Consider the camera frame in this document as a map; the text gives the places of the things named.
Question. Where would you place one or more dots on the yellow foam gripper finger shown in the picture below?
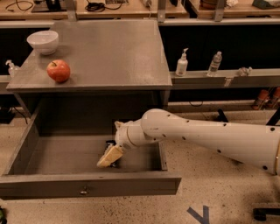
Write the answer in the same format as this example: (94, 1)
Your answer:
(120, 154)

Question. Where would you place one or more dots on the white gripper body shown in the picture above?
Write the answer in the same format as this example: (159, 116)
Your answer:
(122, 136)

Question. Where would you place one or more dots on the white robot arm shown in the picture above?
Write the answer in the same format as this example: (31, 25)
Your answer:
(256, 145)

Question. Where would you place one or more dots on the open grey top drawer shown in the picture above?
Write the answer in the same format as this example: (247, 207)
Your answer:
(63, 142)

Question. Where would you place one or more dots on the grey wooden drawer cabinet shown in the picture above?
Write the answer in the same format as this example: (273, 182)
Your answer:
(106, 57)

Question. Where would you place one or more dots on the white pump lotion bottle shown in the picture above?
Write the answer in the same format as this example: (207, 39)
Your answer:
(182, 64)

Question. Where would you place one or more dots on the red apple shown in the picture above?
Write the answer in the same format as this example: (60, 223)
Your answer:
(58, 70)

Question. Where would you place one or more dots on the clear plastic water bottle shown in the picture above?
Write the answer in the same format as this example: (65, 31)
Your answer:
(214, 65)

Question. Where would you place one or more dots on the white ceramic bowl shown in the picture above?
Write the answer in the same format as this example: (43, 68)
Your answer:
(44, 42)

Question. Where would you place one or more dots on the crumpled clear plastic wrapper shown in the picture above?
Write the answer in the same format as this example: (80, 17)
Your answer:
(244, 71)

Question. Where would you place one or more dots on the clear pump sanitizer bottle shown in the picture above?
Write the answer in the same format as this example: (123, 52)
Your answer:
(12, 68)

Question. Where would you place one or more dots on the orange bottles under shelf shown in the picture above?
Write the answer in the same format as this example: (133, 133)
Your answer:
(267, 99)

